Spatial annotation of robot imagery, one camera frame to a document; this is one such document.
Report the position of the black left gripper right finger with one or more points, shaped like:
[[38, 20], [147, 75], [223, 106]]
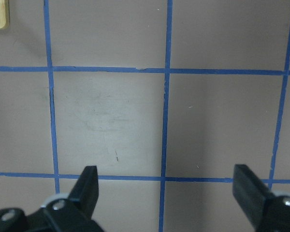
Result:
[[252, 195]]

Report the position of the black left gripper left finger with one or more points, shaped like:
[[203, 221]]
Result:
[[84, 194]]

